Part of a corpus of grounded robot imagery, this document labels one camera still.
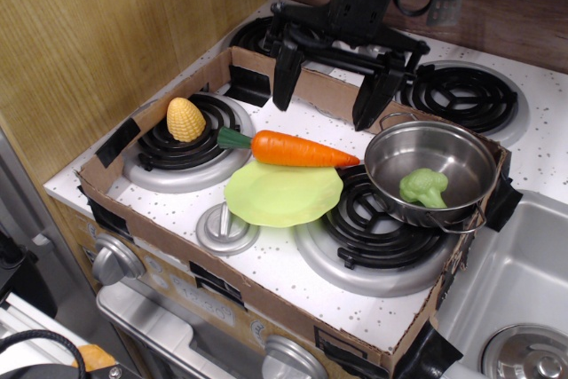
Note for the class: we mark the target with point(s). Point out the silver sink basin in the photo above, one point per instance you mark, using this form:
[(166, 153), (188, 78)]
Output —
[(515, 276)]

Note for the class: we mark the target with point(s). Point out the front left stove burner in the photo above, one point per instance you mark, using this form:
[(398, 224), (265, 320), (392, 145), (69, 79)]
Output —
[(157, 162)]

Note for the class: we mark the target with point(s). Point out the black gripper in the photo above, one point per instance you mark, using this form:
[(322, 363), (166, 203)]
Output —
[(361, 43)]

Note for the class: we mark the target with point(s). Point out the silver oven knob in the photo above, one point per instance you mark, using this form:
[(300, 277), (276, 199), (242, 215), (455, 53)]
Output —
[(115, 261), (287, 359)]

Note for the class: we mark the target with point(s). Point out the stainless steel pot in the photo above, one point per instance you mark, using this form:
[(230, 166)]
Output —
[(406, 143)]

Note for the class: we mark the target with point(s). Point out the orange object bottom left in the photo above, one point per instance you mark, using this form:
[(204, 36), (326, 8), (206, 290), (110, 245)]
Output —
[(95, 358)]

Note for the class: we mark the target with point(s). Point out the back right stove burner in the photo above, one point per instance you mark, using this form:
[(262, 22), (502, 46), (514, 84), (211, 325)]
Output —
[(473, 96)]

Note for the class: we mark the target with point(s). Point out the orange toy carrot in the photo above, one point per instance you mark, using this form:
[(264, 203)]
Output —
[(275, 148)]

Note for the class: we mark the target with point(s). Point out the front right stove burner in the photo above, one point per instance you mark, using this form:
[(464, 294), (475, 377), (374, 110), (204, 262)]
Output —
[(359, 248)]

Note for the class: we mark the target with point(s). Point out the stove burner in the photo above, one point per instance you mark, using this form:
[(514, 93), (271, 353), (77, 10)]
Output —
[(473, 96), (359, 248), (253, 37), (157, 162)]

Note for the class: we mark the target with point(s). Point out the silver oven door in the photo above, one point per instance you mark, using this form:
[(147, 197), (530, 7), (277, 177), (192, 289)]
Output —
[(175, 337)]

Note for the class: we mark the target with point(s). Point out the silver front stovetop knob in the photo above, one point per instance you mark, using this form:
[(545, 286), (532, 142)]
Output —
[(224, 234)]

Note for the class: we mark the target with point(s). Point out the silver sink drain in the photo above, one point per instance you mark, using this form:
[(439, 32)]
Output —
[(525, 351)]

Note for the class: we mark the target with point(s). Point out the silver left oven knob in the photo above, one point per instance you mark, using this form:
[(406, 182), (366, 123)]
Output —
[(115, 261)]

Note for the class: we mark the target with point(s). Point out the green toy broccoli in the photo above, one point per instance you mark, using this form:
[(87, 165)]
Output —
[(424, 186)]

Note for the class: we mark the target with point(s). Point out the silver right oven knob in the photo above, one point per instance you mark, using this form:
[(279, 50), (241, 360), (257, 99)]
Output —
[(287, 359)]

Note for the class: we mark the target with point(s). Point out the light green plastic plate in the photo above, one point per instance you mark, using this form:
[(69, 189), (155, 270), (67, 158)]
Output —
[(282, 196)]

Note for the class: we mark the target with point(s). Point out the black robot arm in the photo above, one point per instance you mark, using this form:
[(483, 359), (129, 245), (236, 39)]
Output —
[(347, 34)]

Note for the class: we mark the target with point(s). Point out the yellow toy corn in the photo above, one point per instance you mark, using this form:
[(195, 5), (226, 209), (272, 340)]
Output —
[(185, 122)]

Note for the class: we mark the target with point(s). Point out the back left stove burner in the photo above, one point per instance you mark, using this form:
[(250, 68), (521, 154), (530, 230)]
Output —
[(253, 37)]

